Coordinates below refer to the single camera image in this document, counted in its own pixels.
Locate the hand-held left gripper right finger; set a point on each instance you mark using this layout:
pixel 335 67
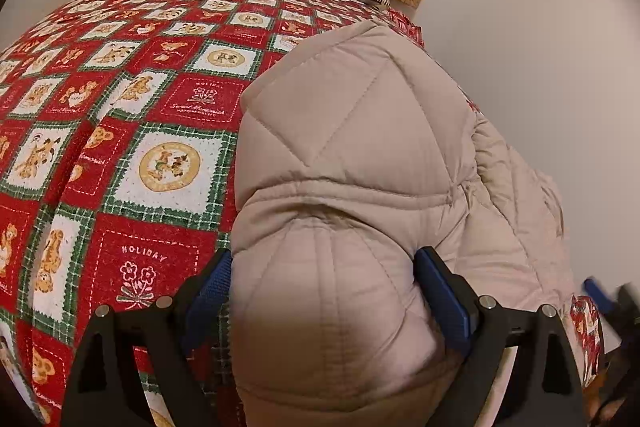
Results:
pixel 445 302

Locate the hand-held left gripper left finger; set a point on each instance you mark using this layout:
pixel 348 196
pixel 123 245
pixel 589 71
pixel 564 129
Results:
pixel 207 302

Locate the beige quilted puffer jacket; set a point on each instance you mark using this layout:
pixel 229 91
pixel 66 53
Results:
pixel 360 157

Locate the red printed bear quilt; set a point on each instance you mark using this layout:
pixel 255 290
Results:
pixel 125 107

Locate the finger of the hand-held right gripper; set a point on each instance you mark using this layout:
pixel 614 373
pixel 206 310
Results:
pixel 596 293

